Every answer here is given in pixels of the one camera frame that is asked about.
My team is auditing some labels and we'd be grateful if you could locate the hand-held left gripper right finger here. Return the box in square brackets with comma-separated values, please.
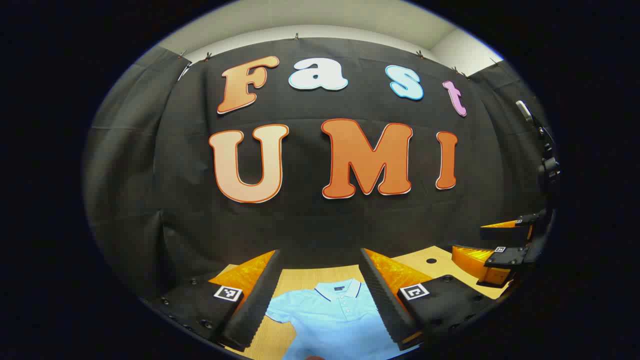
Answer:
[359, 247, 501, 352]

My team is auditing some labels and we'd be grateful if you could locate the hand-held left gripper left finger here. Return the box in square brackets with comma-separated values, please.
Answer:
[142, 249, 282, 352]

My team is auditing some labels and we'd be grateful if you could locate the light blue T-shirt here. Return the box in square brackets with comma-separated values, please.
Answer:
[264, 278, 418, 360]

